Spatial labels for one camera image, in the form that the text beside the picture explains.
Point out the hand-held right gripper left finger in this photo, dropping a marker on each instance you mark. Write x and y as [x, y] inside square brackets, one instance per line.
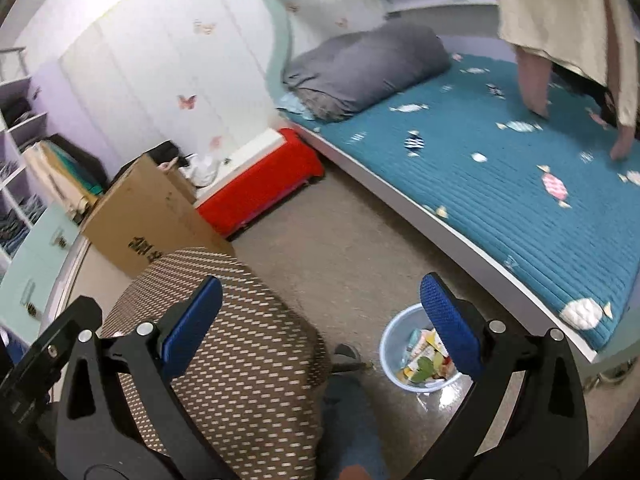
[192, 325]

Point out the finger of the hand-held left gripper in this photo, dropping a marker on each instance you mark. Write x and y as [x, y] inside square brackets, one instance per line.
[55, 340]

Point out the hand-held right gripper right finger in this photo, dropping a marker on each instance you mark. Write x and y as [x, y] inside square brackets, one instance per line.
[450, 325]

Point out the white orange snack bag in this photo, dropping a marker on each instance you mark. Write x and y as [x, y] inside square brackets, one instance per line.
[434, 344]

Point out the teal packet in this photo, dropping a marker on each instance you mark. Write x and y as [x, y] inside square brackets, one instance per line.
[416, 341]

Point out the green wrapper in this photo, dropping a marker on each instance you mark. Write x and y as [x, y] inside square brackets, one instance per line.
[426, 367]

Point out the yellow packet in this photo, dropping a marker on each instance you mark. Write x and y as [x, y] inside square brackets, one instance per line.
[411, 371]

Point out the light blue plastic bin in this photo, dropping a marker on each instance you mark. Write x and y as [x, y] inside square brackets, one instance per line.
[392, 345]

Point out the mint drawer unit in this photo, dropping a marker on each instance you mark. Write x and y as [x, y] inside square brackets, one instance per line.
[40, 260]

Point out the person's grey shoe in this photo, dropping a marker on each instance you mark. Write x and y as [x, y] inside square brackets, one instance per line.
[346, 357]

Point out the folded clothes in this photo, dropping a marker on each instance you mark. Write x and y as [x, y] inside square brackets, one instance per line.
[17, 225]

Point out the cardboard box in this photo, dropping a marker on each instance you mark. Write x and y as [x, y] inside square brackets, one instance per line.
[145, 210]

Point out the bed with teal quilted cover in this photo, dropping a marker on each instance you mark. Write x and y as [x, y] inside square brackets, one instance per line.
[475, 195]

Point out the person's leg in jeans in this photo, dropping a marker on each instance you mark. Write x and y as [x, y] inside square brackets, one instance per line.
[350, 420]

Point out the red storage box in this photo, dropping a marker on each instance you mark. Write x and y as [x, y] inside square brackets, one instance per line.
[255, 185]

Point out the white cloth pile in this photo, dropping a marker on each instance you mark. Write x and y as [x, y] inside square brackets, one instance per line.
[202, 170]

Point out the beige hanging garment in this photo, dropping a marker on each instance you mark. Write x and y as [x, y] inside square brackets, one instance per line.
[50, 175]

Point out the black bag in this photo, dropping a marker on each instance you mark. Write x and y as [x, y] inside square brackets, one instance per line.
[162, 152]

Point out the green hanging garment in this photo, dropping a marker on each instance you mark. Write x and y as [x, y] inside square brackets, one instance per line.
[80, 165]

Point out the faint pink butterfly sticker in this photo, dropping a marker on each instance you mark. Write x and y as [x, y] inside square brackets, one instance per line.
[216, 142]

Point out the white cube shelf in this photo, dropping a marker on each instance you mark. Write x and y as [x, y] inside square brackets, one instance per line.
[20, 110]

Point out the grey blanket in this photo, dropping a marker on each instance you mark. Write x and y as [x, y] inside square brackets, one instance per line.
[370, 65]

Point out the white wardrobe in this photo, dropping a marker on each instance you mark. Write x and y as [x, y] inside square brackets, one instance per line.
[150, 50]

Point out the mint white bed frame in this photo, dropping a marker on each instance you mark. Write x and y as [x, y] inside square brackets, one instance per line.
[400, 195]

